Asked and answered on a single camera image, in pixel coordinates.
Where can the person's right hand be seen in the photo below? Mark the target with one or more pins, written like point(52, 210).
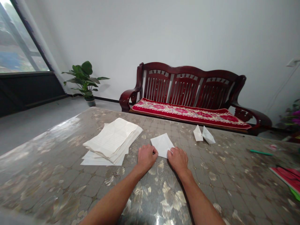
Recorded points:
point(179, 159)

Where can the person's left hand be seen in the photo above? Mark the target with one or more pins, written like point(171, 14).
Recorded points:
point(147, 157)

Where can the person's left fingers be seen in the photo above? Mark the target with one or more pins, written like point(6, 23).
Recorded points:
point(152, 150)

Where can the person's right fingers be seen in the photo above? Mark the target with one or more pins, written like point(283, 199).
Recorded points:
point(171, 152)

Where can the white paper sheet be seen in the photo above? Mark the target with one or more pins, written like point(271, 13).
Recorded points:
point(162, 144)

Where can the white paper boat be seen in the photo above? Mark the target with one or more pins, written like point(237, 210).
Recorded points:
point(208, 136)
point(198, 134)

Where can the stack of white paper sheets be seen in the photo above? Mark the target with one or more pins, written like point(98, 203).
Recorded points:
point(112, 144)

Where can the red floral seat cushion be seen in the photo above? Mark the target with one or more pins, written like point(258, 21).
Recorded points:
point(189, 113)

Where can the dark red wooden bench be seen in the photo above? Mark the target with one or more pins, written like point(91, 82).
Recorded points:
point(194, 98)

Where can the green pen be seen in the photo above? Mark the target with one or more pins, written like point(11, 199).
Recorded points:
point(261, 153)

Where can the green potted plant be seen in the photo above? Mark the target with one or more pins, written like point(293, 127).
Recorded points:
point(84, 82)

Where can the small pink packet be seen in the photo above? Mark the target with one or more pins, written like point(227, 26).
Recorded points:
point(273, 147)

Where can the red book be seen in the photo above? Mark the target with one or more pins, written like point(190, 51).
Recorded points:
point(287, 177)

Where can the purple flower plant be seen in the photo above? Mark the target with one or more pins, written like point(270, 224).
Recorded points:
point(293, 116)

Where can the green paper sheet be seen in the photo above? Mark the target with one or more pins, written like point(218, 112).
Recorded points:
point(295, 194)

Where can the white curtain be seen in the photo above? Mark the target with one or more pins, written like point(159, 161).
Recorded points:
point(39, 39)

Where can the window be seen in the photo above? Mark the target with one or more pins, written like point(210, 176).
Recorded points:
point(17, 46)

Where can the white wall socket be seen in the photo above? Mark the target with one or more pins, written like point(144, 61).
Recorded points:
point(293, 62)

